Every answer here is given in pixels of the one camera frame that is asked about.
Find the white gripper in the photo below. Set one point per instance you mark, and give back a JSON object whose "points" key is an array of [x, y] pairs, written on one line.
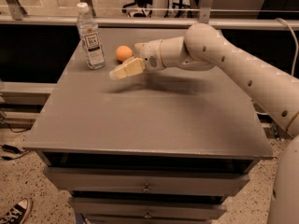
{"points": [[150, 55]]}

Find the orange fruit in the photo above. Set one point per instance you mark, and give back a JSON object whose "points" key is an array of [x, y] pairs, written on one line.
{"points": [[123, 53]]}

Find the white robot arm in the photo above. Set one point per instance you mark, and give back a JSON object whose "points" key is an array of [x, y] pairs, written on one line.
{"points": [[203, 47]]}

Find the clear plastic water bottle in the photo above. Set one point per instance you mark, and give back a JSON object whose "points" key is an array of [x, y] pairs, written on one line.
{"points": [[90, 38]]}

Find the black office chair base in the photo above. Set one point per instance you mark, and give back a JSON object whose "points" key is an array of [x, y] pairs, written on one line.
{"points": [[142, 6]]}

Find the grey drawer cabinet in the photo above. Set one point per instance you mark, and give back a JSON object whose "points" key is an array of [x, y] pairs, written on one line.
{"points": [[169, 121]]}

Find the grey upper drawer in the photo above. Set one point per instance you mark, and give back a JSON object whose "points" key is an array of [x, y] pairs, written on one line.
{"points": [[146, 182]]}

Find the grey drawer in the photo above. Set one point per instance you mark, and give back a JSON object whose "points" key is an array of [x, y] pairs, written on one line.
{"points": [[146, 209], [146, 182]]}

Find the metal guard railing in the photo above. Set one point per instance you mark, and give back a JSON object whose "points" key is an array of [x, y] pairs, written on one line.
{"points": [[51, 12]]}

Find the grey lower drawer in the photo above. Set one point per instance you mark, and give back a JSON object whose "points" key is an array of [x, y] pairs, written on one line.
{"points": [[146, 209]]}

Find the black white sneaker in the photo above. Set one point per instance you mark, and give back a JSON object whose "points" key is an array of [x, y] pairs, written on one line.
{"points": [[18, 213]]}

